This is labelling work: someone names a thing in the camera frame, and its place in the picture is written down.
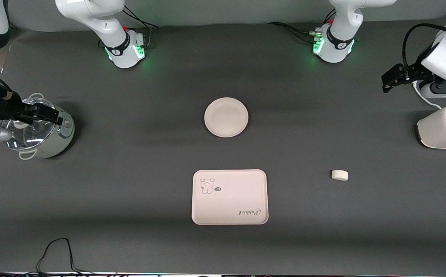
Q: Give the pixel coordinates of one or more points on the beige rabbit print tray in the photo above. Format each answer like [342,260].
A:
[229,197]

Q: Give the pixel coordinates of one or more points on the round beige plate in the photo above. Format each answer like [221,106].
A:
[226,117]

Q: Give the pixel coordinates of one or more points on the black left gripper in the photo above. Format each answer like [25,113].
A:
[414,72]

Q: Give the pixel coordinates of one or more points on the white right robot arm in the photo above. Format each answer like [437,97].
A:
[107,23]

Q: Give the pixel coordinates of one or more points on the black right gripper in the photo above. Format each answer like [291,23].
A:
[7,106]

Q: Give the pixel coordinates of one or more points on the pale green electric pot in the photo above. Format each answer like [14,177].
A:
[59,138]

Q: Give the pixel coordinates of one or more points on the small white bun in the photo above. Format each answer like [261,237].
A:
[339,175]

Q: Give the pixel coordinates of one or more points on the glass pot lid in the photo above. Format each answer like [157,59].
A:
[27,134]

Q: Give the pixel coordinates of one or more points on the cream white toaster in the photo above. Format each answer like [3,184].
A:
[442,130]

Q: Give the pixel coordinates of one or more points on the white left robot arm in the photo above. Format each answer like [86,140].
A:
[336,46]

